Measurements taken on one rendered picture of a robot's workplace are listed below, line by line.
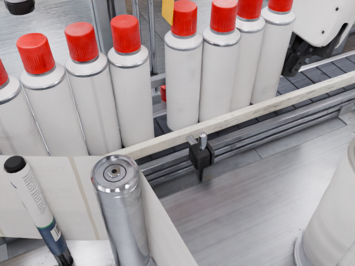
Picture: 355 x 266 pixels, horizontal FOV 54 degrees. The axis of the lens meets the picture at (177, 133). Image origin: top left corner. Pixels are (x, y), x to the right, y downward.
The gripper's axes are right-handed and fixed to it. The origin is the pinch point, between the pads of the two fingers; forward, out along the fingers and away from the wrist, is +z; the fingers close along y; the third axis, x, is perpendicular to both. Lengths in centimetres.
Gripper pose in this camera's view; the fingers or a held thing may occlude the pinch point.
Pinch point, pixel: (291, 64)
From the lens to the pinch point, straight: 63.0
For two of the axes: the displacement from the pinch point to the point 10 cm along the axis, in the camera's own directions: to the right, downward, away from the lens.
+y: 4.3, 6.5, -6.3
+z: -3.1, 7.6, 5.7
